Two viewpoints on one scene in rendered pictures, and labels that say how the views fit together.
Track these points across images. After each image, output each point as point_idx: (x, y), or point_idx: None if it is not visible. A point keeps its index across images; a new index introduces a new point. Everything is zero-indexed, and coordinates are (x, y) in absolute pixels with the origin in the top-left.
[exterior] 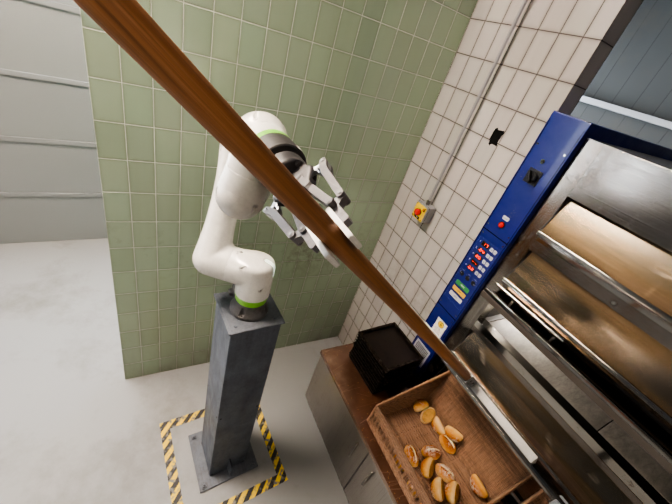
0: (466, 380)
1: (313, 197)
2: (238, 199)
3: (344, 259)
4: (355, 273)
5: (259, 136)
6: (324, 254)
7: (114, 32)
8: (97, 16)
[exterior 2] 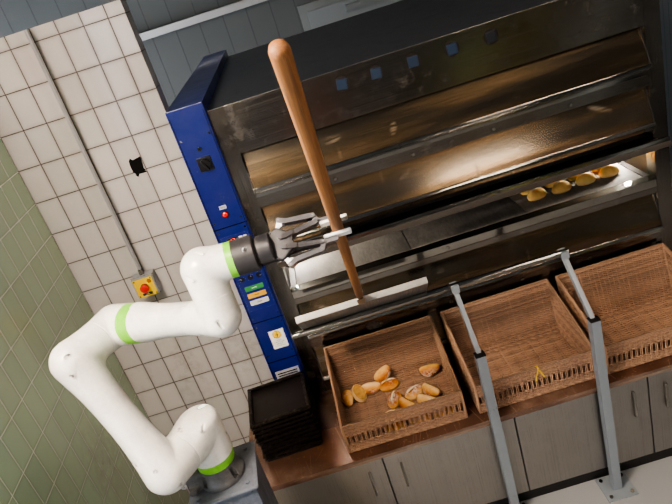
0: (363, 296)
1: (293, 237)
2: (236, 308)
3: None
4: (344, 239)
5: (228, 252)
6: (349, 229)
7: (330, 187)
8: (329, 186)
